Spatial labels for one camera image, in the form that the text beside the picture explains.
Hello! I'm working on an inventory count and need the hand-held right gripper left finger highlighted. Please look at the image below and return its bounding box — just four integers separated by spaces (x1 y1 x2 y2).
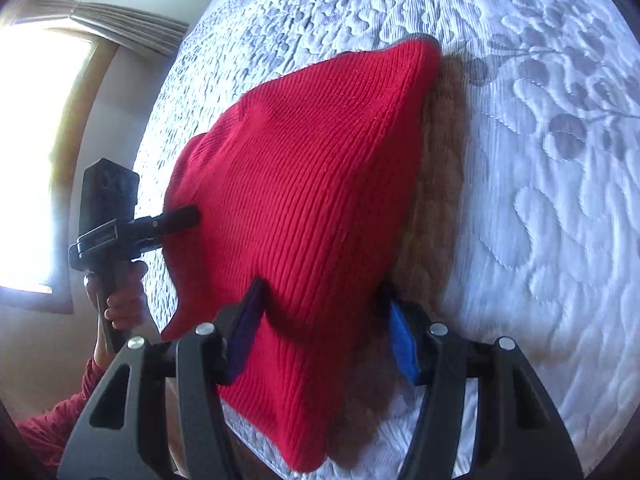
57 277 267 480

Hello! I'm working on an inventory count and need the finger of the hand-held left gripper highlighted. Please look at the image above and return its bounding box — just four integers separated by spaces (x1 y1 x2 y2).
131 205 202 252

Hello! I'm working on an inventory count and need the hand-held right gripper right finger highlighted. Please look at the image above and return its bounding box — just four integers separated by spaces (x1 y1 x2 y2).
377 282 583 480

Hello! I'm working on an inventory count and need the red knit sweater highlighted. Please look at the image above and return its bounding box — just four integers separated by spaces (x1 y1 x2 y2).
160 37 444 474

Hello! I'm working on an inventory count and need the person's left hand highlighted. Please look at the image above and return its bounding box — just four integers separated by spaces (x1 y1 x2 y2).
83 260 150 333

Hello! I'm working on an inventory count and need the bright window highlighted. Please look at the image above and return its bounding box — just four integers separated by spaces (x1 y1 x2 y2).
0 24 98 313

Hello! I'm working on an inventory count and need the beige pleated curtain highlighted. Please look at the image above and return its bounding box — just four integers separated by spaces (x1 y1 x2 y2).
27 0 192 57

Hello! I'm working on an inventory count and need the white floral quilt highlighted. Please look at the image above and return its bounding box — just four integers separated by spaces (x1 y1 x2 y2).
132 0 640 480

